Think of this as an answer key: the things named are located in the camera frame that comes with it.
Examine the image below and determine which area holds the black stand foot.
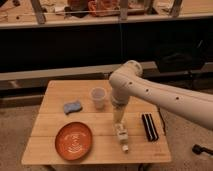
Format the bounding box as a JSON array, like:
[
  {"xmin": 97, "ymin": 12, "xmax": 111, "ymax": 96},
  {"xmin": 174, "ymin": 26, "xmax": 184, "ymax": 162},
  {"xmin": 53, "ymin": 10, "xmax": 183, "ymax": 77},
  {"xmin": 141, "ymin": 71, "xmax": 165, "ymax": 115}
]
[{"xmin": 192, "ymin": 144, "xmax": 213, "ymax": 156}]

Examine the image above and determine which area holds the wooden table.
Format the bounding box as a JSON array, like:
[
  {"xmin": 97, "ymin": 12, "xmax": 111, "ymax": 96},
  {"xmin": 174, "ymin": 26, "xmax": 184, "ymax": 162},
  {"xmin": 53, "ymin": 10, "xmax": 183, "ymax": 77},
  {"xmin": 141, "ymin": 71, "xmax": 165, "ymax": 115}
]
[{"xmin": 22, "ymin": 80, "xmax": 171, "ymax": 165}]

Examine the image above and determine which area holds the clear plastic cup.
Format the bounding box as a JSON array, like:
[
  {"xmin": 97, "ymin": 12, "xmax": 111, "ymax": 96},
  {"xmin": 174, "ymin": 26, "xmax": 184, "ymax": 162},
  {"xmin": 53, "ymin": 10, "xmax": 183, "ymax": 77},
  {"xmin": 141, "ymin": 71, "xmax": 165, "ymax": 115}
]
[{"xmin": 90, "ymin": 87, "xmax": 106, "ymax": 109}]

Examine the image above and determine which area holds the wooden background shelf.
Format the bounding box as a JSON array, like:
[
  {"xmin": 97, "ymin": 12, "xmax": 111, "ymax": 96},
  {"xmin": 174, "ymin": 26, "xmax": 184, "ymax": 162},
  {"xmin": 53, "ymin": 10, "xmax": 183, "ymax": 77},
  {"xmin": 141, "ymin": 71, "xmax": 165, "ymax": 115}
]
[{"xmin": 0, "ymin": 0, "xmax": 213, "ymax": 29}]

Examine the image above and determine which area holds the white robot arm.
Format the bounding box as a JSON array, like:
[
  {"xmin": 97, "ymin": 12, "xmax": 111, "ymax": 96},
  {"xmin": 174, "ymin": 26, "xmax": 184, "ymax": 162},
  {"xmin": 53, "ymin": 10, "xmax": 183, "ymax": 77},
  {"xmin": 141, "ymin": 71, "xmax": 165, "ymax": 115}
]
[{"xmin": 109, "ymin": 60, "xmax": 213, "ymax": 131}]

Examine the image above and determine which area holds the black white striped box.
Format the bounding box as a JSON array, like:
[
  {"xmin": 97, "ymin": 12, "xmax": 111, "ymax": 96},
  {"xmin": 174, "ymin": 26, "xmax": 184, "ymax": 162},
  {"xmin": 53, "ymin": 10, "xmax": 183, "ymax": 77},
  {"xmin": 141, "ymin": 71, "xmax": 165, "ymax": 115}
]
[{"xmin": 141, "ymin": 114, "xmax": 159, "ymax": 142}]

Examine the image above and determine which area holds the black cable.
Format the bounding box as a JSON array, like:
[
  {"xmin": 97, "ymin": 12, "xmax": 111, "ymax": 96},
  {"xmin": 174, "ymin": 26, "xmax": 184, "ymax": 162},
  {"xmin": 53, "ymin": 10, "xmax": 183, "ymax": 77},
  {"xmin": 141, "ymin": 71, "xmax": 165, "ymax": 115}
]
[{"xmin": 157, "ymin": 107, "xmax": 167, "ymax": 136}]

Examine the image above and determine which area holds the white squeeze bottle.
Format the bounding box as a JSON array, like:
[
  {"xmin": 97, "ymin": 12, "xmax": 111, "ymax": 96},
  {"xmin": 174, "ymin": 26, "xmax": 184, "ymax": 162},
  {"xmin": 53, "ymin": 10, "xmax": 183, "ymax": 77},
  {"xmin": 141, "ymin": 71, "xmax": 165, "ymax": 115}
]
[{"xmin": 114, "ymin": 123, "xmax": 129, "ymax": 153}]

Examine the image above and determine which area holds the blue sponge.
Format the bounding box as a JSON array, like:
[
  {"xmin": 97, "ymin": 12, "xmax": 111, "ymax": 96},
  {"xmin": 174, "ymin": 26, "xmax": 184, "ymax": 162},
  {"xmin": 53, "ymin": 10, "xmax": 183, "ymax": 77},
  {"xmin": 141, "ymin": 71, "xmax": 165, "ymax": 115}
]
[{"xmin": 63, "ymin": 101, "xmax": 83, "ymax": 115}]

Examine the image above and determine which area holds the orange patterned plate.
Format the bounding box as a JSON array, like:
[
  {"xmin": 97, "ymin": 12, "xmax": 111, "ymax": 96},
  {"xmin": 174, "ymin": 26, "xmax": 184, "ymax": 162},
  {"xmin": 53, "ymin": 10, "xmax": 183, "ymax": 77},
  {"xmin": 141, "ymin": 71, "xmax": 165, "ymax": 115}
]
[{"xmin": 55, "ymin": 122, "xmax": 93, "ymax": 161}]

